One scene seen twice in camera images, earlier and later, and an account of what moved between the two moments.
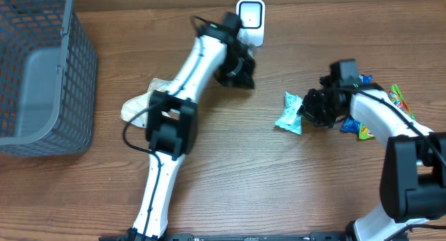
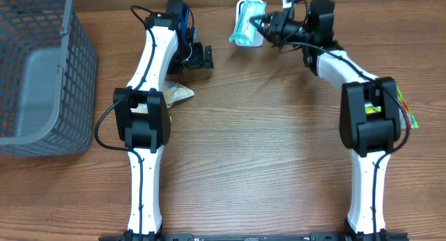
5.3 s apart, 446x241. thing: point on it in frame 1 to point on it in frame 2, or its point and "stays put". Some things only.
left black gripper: [246, 80] to [198, 60]
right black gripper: [306, 111] to [273, 20]
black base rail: [253, 237] stays put
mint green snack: [290, 120] to [244, 30]
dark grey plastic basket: [48, 75] stays put
